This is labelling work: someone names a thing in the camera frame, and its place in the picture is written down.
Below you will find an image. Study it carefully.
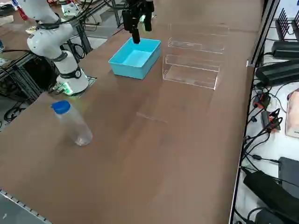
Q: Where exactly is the large black power adapter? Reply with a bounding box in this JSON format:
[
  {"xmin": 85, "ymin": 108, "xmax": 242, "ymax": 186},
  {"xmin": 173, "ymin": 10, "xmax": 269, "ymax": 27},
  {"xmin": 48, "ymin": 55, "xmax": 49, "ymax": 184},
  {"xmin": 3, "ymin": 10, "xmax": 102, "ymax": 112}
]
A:
[{"xmin": 242, "ymin": 170, "xmax": 299, "ymax": 220}]

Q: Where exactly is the red and black connector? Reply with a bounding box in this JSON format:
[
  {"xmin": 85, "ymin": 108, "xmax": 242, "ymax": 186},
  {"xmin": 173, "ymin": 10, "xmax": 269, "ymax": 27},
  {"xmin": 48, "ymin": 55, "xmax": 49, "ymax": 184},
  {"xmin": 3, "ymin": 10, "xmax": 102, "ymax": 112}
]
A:
[
  {"xmin": 261, "ymin": 109, "xmax": 282, "ymax": 133},
  {"xmin": 253, "ymin": 92, "xmax": 271, "ymax": 108}
]

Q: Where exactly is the aluminium profile post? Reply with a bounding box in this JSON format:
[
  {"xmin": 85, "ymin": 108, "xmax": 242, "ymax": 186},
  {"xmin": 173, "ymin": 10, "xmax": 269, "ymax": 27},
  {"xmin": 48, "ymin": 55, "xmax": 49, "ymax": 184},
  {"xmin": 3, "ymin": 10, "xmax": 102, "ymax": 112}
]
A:
[{"xmin": 246, "ymin": 0, "xmax": 281, "ymax": 68}]

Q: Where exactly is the clear acrylic tiered rack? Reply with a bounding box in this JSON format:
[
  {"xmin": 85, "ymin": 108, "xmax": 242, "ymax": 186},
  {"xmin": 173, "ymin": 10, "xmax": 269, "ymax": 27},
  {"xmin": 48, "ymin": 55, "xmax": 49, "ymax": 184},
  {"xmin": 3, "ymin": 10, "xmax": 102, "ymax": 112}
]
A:
[{"xmin": 161, "ymin": 22, "xmax": 231, "ymax": 91}]

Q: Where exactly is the black peg rack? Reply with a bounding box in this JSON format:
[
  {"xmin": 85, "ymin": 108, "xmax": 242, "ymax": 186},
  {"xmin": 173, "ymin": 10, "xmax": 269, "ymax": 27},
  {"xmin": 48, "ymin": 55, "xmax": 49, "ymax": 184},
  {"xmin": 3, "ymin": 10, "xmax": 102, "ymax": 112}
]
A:
[{"xmin": 275, "ymin": 8, "xmax": 299, "ymax": 42}]

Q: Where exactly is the dark grey flat box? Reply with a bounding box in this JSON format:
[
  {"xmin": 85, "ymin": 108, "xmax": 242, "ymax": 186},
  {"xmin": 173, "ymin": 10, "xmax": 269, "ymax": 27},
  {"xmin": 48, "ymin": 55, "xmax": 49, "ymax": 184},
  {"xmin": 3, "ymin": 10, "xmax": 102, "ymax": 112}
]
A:
[{"xmin": 278, "ymin": 156, "xmax": 299, "ymax": 194}]

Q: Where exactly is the blue plastic bin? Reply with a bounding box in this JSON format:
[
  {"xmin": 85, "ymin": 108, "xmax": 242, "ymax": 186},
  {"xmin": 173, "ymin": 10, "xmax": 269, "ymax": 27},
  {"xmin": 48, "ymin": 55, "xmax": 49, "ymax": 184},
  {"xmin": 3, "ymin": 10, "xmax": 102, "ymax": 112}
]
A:
[{"xmin": 108, "ymin": 37, "xmax": 162, "ymax": 80}]

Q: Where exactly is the clear bottle with blue cap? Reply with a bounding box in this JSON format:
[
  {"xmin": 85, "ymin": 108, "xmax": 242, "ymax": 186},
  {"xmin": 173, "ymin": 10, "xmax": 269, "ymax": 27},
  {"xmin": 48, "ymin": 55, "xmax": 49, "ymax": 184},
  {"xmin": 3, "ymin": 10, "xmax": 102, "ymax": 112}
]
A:
[{"xmin": 50, "ymin": 100, "xmax": 93, "ymax": 147}]

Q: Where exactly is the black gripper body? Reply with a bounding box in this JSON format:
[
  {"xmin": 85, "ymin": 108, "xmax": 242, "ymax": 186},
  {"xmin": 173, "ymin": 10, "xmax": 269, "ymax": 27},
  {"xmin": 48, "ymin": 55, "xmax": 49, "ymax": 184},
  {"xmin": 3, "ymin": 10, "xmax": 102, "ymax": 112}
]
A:
[{"xmin": 125, "ymin": 0, "xmax": 155, "ymax": 14}]

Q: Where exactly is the aluminium table edge rail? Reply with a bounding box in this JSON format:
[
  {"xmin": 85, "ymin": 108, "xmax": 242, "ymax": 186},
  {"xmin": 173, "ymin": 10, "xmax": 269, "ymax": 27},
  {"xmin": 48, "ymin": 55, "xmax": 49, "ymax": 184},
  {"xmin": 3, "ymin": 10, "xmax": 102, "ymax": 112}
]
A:
[{"xmin": 0, "ymin": 186, "xmax": 53, "ymax": 224}]

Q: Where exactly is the beige pink box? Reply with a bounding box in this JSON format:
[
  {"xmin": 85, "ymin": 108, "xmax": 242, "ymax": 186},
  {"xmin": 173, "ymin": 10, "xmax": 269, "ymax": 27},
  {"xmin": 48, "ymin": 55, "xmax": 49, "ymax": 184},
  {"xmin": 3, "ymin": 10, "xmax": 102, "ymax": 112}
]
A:
[{"xmin": 285, "ymin": 88, "xmax": 299, "ymax": 138}]

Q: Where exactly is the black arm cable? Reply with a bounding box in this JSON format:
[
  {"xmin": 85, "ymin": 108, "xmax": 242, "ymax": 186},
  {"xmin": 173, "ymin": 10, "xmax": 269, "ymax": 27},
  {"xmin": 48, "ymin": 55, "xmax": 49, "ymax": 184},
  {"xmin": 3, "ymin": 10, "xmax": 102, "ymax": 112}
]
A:
[{"xmin": 35, "ymin": 0, "xmax": 131, "ymax": 31}]

